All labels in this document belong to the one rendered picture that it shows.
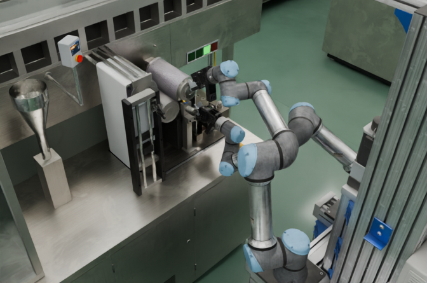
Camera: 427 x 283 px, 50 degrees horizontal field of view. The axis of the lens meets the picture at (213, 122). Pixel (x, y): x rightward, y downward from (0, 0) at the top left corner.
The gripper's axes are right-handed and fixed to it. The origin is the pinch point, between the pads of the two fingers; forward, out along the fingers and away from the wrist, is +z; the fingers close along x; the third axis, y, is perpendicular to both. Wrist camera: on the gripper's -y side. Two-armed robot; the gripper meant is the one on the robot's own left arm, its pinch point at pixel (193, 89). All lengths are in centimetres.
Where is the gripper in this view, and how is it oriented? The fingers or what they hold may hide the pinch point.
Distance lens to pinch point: 225.4
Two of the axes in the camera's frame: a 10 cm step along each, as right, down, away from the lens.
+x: -7.3, 4.1, -5.4
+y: -4.3, -9.0, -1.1
